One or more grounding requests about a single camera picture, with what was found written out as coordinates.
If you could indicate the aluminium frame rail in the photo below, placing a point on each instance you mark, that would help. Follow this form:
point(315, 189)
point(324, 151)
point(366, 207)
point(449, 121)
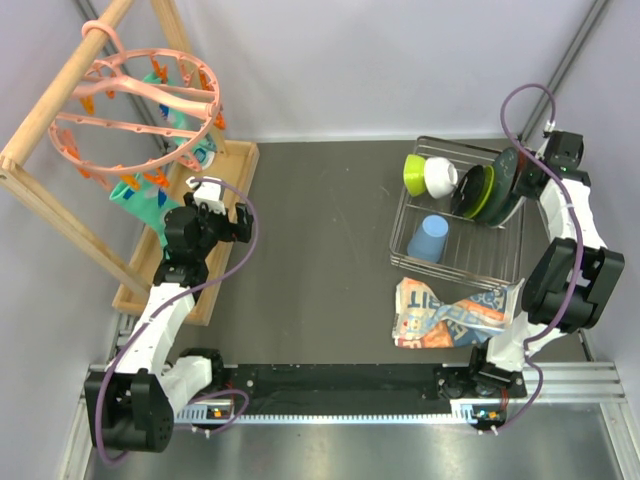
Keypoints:
point(581, 427)

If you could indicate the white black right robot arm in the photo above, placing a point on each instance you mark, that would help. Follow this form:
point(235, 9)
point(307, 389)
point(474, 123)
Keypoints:
point(571, 284)

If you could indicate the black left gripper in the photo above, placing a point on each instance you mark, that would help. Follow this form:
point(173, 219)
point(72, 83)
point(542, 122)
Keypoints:
point(239, 231)

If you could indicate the wire dish rack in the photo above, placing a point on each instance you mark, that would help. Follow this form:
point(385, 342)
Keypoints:
point(475, 254)

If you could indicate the dark blue speckled plate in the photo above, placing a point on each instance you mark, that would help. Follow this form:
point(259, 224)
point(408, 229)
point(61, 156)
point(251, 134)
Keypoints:
point(501, 199)

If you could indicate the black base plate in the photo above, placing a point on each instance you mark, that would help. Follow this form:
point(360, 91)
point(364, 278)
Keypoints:
point(353, 389)

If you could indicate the lime green plate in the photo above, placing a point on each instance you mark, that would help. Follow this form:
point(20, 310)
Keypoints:
point(488, 186)

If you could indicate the wooden tray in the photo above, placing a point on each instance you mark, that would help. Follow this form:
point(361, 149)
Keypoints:
point(187, 260)

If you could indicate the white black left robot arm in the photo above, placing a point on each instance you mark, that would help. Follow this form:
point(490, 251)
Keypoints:
point(132, 405)

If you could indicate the lime green bowl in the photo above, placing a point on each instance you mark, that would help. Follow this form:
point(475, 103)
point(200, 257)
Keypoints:
point(414, 175)

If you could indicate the pink round clip hanger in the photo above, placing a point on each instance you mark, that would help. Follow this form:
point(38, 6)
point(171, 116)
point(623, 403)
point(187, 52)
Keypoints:
point(112, 95)

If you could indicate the white bowl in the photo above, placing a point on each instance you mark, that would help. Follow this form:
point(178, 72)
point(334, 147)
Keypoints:
point(440, 177)

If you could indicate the wooden drying stand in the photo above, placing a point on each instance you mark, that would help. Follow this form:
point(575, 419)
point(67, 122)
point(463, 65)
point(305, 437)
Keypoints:
point(42, 60)

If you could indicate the printed dish towel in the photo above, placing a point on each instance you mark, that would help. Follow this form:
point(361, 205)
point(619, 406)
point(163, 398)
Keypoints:
point(422, 321)

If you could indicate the light blue cup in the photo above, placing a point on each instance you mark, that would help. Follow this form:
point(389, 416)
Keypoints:
point(428, 242)

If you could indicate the teal patterned sock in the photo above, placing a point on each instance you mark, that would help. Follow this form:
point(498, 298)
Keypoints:
point(149, 203)
point(205, 150)

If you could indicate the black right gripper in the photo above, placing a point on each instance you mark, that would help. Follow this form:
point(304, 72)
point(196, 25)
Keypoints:
point(540, 155)

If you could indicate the red teal floral plate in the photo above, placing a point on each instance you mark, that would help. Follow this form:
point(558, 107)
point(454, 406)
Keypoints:
point(515, 210)

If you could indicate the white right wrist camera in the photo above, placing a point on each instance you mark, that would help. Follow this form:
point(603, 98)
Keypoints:
point(549, 128)

